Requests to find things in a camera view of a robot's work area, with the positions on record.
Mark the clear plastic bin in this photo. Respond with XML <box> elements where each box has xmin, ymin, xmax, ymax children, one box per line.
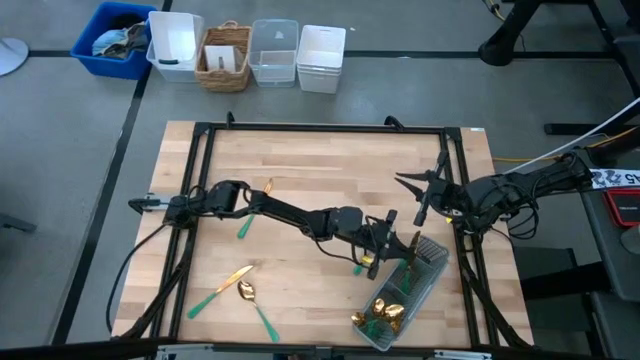
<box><xmin>248</xmin><ymin>18</ymin><xmax>300</xmax><ymax>90</ymax></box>

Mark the yellow hanging cable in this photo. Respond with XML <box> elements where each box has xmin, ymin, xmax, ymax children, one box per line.
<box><xmin>492</xmin><ymin>127</ymin><xmax>640</xmax><ymax>164</ymax></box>

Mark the gold knife green handle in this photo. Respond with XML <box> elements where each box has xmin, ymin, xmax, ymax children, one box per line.
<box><xmin>236</xmin><ymin>178</ymin><xmax>275</xmax><ymax>240</ymax></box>
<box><xmin>399</xmin><ymin>229</ymin><xmax>423</xmax><ymax>296</ymax></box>
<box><xmin>186</xmin><ymin>263</ymin><xmax>255</xmax><ymax>321</ymax></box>

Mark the grey plastic cutlery bin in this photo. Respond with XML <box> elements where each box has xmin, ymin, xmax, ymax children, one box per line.
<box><xmin>352</xmin><ymin>234</ymin><xmax>450</xmax><ymax>353</ymax></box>

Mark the white plastic bin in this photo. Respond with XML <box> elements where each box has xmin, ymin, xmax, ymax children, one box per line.
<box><xmin>295</xmin><ymin>24</ymin><xmax>348</xmax><ymax>95</ymax></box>
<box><xmin>145</xmin><ymin>10</ymin><xmax>205</xmax><ymax>84</ymax></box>

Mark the white box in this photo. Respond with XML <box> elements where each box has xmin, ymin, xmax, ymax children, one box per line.
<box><xmin>203</xmin><ymin>44</ymin><xmax>246</xmax><ymax>74</ymax></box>

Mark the white hanging cable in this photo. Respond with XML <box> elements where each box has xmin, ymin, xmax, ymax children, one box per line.
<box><xmin>499</xmin><ymin>97</ymin><xmax>640</xmax><ymax>176</ymax></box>

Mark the black desk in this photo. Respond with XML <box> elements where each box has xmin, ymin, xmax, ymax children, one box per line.
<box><xmin>568</xmin><ymin>142</ymin><xmax>640</xmax><ymax>304</ymax></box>

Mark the black rig crossbar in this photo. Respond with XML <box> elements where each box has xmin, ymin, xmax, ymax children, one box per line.
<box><xmin>0</xmin><ymin>335</ymin><xmax>640</xmax><ymax>360</ymax></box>

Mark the black aluminium table frame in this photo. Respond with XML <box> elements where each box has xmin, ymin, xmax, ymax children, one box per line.
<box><xmin>119</xmin><ymin>119</ymin><xmax>531</xmax><ymax>349</ymax></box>

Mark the white printed label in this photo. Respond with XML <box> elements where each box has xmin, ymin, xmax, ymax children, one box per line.
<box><xmin>587</xmin><ymin>168</ymin><xmax>640</xmax><ymax>190</ymax></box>

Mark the black floor object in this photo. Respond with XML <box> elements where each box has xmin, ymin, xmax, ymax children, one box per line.
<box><xmin>0</xmin><ymin>212</ymin><xmax>39</xmax><ymax>235</ymax></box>

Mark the pile of clothes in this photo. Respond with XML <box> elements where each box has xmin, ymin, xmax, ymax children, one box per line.
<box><xmin>91</xmin><ymin>12</ymin><xmax>151</xmax><ymax>61</ymax></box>

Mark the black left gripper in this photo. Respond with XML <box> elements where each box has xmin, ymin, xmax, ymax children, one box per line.
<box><xmin>348</xmin><ymin>206</ymin><xmax>415</xmax><ymax>281</ymax></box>

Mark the black stand foot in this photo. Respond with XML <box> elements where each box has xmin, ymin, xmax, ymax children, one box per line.
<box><xmin>477</xmin><ymin>0</ymin><xmax>541</xmax><ymax>68</ymax></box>

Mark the black floor cable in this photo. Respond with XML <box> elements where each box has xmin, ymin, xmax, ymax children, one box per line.
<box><xmin>104</xmin><ymin>222</ymin><xmax>169</xmax><ymax>335</ymax></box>

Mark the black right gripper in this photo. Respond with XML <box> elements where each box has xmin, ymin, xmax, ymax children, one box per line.
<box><xmin>395</xmin><ymin>149</ymin><xmax>470</xmax><ymax>229</ymax></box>

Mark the black table clamp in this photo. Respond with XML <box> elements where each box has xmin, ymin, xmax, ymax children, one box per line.
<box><xmin>127</xmin><ymin>194</ymin><xmax>169</xmax><ymax>215</ymax></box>

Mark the white round stand base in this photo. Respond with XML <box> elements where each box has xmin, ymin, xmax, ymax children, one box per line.
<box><xmin>0</xmin><ymin>37</ymin><xmax>30</xmax><ymax>78</ymax></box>

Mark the red flat device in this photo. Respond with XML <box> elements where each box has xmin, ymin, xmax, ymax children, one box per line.
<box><xmin>602</xmin><ymin>187</ymin><xmax>640</xmax><ymax>229</ymax></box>

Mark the wicker basket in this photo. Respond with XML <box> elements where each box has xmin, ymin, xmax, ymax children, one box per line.
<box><xmin>193</xmin><ymin>19</ymin><xmax>253</xmax><ymax>94</ymax></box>

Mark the blue plastic bin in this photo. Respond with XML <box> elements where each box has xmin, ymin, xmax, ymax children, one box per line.
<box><xmin>69</xmin><ymin>0</ymin><xmax>159</xmax><ymax>81</ymax></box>

